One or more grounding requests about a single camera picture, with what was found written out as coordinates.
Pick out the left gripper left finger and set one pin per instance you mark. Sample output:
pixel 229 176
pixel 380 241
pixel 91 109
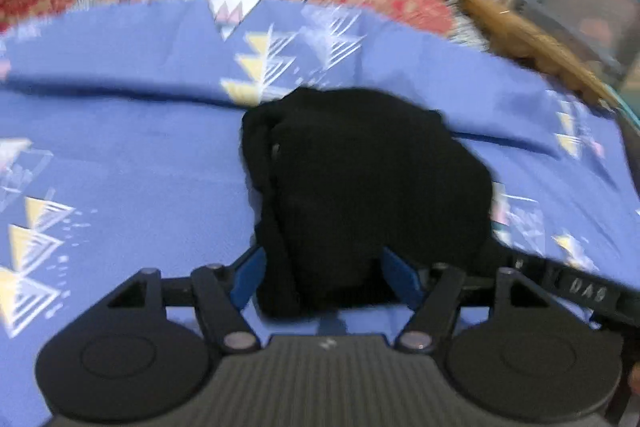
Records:
pixel 221 292

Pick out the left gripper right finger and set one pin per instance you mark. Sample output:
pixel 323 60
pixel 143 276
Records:
pixel 434 303

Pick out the black pants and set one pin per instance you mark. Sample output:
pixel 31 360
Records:
pixel 345 175

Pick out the blue patterned bed sheet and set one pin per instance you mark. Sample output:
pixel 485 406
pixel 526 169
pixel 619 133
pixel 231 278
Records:
pixel 120 149

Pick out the wooden carved footboard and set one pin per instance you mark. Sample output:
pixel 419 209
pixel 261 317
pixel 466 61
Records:
pixel 513 36

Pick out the teal rimmed plastic storage box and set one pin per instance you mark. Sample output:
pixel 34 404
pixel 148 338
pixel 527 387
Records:
pixel 604 34

